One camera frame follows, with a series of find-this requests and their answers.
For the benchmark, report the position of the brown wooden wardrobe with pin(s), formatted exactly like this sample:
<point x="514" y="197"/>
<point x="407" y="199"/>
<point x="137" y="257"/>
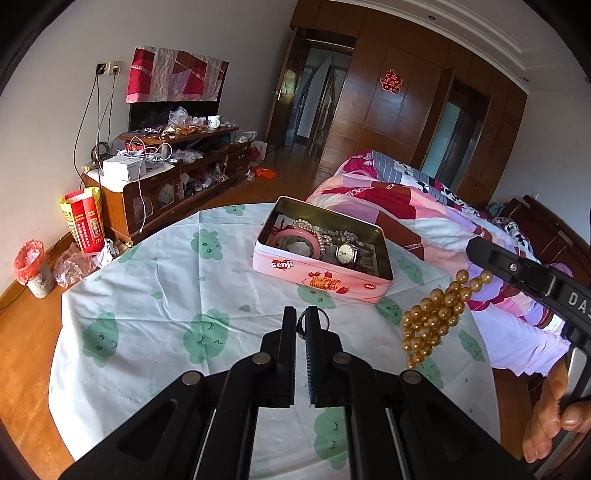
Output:
<point x="383" y="124"/>

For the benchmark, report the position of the metal folding rack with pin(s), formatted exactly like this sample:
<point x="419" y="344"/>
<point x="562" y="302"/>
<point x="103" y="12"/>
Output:
<point x="323" y="106"/>

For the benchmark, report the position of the pink tin box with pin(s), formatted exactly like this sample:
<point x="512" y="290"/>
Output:
<point x="318" y="279"/>

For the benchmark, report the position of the wall socket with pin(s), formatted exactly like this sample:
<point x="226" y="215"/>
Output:
<point x="107" y="68"/>

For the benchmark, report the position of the red and yellow sack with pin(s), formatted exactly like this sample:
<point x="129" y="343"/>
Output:
<point x="85" y="226"/>

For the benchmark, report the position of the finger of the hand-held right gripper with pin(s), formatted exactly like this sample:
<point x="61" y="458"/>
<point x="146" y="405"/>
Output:
<point x="503" y="265"/>

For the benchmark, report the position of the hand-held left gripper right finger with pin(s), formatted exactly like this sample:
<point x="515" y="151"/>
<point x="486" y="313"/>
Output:
<point x="318" y="355"/>

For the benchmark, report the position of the pink patchwork quilt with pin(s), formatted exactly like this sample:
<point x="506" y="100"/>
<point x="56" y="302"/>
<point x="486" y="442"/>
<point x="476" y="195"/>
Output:
<point x="415" y="203"/>

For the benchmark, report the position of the orange plastic bag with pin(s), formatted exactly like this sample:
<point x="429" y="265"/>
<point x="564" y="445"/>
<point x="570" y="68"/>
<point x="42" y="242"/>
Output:
<point x="263" y="173"/>

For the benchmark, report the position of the white paper bag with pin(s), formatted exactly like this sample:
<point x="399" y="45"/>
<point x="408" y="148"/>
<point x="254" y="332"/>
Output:
<point x="259" y="151"/>

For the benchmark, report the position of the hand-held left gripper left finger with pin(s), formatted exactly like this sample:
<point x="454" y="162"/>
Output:
<point x="288" y="350"/>

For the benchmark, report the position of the thin silver bangle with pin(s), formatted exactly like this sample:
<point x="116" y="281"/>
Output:
<point x="325" y="318"/>

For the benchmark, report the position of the wooden television cabinet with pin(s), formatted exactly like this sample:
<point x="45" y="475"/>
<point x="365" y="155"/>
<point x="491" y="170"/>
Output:
<point x="120" y="207"/>

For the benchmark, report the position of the white tablecloth with green prints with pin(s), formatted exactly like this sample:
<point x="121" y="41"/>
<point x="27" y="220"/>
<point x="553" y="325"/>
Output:
<point x="152" y="295"/>

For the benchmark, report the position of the wooden door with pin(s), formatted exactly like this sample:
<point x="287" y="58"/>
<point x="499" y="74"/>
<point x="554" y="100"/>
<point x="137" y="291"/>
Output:
<point x="280" y="97"/>

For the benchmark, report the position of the pink bangle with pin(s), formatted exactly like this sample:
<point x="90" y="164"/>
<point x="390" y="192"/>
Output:
<point x="295" y="233"/>

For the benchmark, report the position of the red paper decoration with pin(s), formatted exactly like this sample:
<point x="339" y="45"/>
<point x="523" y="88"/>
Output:
<point x="390" y="81"/>

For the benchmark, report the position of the gold wrist watch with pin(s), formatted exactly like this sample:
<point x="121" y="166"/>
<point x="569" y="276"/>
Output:
<point x="344" y="254"/>

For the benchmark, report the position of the white cardboard box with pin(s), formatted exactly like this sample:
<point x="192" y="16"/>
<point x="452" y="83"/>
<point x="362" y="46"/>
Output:
<point x="122" y="168"/>

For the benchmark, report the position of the clear plastic bag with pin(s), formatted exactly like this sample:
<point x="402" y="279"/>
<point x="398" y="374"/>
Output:
<point x="71" y="267"/>

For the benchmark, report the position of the trash bin with red liner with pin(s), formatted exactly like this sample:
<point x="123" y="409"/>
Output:
<point x="32" y="272"/>

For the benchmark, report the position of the black television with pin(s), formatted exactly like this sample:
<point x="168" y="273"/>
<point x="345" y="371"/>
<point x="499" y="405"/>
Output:
<point x="147" y="115"/>

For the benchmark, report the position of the white mug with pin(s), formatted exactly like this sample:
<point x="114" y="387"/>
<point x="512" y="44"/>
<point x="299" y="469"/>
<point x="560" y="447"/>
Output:
<point x="213" y="122"/>

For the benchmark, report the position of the person's right hand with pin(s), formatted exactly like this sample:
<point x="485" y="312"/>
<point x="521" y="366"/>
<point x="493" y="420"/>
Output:
<point x="545" y="415"/>

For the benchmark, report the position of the red and pink patchwork cloth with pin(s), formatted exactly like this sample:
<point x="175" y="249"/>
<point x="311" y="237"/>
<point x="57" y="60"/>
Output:
<point x="171" y="74"/>

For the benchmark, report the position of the wooden headboard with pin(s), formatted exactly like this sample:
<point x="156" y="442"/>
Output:
<point x="540" y="221"/>

